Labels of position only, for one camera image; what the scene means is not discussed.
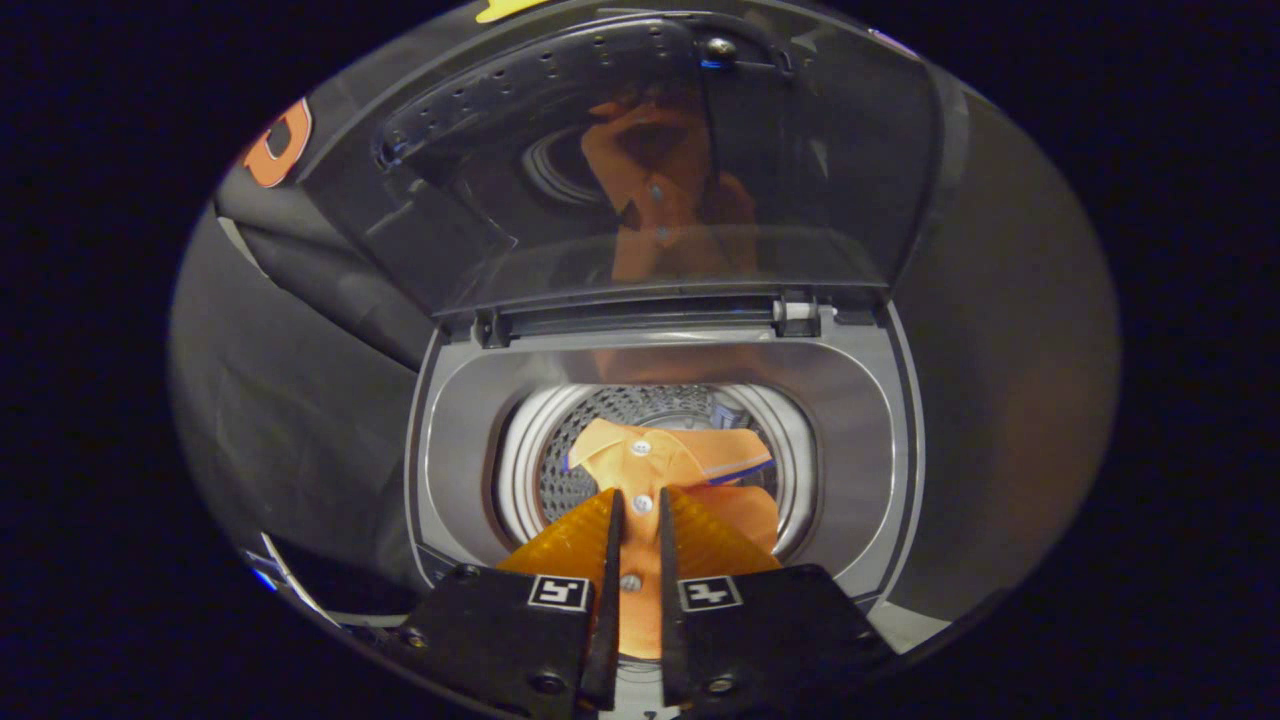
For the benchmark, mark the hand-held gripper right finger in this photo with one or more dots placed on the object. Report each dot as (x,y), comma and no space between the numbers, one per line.
(770,640)

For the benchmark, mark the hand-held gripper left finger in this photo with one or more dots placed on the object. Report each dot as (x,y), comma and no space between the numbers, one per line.
(500,640)

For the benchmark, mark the grey washing machine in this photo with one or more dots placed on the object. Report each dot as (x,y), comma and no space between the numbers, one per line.
(870,450)

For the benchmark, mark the orange polo shirt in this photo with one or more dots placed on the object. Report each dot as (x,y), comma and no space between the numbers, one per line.
(640,460)

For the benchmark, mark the black backdrop cloth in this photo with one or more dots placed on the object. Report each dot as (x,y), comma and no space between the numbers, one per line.
(300,400)

